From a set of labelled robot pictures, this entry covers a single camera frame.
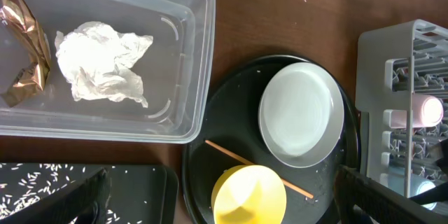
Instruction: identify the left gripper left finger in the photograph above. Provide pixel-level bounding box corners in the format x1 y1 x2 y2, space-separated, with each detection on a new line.
1 167 111 224

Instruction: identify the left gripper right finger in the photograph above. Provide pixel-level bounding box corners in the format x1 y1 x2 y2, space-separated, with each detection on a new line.
334 165 447 224

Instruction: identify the blue cup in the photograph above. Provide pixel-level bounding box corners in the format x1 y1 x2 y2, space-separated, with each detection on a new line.
379 167 435 197

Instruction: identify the food scraps and rice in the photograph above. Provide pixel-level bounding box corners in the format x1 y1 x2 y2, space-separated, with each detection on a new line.
1 162 148 224

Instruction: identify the pink cup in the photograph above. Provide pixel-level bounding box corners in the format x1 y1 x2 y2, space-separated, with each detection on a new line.
383 94 444 129

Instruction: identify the wooden chopstick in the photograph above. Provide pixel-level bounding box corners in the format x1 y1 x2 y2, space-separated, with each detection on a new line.
204 140 314 199

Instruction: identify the yellow bowl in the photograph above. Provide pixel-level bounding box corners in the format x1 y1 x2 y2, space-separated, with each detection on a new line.
211 165 287 224

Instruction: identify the white napkin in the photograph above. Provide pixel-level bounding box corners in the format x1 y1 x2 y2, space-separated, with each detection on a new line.
55 22 153 108

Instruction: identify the gold foil wrapper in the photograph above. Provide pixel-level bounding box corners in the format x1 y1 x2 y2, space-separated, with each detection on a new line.
1 0 51 107

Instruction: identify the grey dishwasher rack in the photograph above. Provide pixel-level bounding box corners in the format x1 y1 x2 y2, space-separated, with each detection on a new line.
355 20 447 197

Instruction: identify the clear plastic waste bin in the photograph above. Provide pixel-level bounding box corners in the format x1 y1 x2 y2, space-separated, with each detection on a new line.
1 0 216 144

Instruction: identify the black rectangular tray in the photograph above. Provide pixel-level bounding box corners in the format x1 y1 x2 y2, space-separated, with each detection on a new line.
0 162 179 224

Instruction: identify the grey round plate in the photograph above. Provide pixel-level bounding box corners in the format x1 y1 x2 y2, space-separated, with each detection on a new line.
258 62 344 168

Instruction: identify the round black serving tray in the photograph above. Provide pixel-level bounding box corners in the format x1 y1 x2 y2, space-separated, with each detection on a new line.
182 55 361 223

